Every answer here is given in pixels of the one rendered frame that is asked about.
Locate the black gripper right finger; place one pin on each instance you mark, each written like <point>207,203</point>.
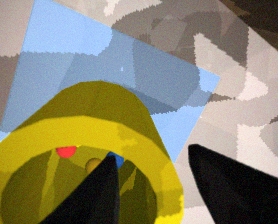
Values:
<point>232,191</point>

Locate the red marble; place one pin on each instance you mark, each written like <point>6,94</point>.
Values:
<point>66,151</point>

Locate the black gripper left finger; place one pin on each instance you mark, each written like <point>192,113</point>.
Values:
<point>96,200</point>

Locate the yellow marble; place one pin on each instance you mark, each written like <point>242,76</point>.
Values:
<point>91,165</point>

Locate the blue marble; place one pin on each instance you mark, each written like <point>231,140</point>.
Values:
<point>119,159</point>

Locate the yellow cup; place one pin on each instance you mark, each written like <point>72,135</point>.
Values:
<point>97,117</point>

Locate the tan rectangular bar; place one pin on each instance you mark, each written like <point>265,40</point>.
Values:
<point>260,15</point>

